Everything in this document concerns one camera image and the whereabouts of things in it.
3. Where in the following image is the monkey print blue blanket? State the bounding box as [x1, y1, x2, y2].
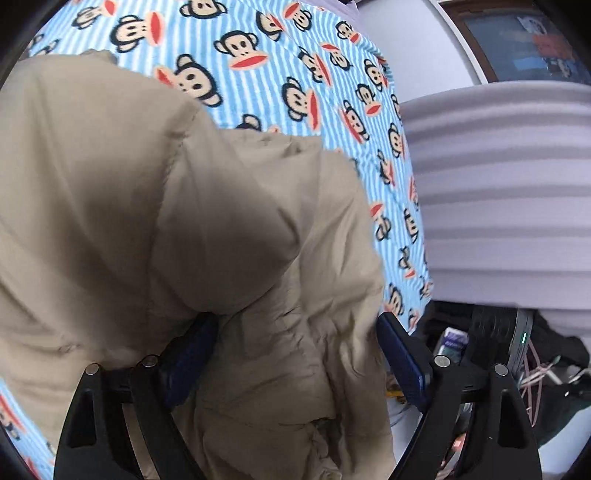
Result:
[1, 1, 432, 479]

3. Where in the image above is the dark framed window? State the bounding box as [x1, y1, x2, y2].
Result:
[440, 1, 590, 85]

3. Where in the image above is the tan puffer jacket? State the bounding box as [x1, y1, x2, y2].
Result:
[1, 51, 394, 479]

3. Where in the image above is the lilac curtain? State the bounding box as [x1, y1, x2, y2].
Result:
[402, 81, 590, 329]

